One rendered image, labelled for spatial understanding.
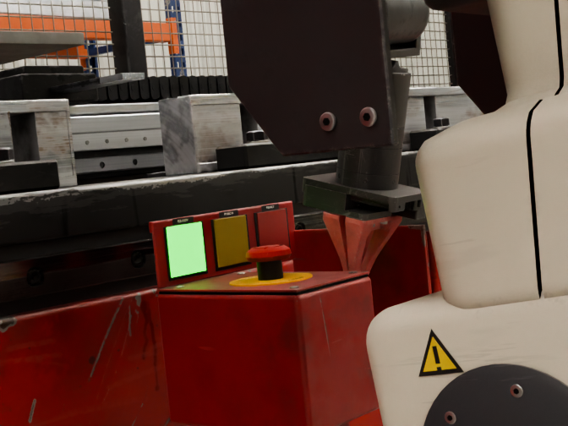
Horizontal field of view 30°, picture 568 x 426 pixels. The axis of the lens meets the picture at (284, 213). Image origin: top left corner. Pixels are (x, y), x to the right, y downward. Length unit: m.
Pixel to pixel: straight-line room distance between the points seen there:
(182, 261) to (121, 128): 0.62
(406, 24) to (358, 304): 0.24
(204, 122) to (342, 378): 0.51
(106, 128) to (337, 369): 0.75
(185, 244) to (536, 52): 0.49
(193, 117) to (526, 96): 0.78
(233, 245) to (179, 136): 0.32
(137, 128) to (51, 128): 0.43
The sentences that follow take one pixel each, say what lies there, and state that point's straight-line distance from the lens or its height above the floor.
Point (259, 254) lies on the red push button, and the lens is 0.90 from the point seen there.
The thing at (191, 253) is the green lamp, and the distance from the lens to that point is 0.96.
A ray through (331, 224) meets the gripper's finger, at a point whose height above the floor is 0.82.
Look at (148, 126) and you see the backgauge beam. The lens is 1.58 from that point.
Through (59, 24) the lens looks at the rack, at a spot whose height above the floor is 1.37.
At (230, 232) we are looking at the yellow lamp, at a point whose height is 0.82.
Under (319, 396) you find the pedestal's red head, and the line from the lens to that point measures 0.86.
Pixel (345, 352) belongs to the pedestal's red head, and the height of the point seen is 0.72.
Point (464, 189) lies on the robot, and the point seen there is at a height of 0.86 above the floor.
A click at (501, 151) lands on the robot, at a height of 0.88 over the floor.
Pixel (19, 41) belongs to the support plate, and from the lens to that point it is 0.85.
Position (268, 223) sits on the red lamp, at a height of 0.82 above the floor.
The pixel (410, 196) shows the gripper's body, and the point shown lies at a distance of 0.94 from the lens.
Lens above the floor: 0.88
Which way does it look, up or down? 3 degrees down
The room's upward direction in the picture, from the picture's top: 6 degrees counter-clockwise
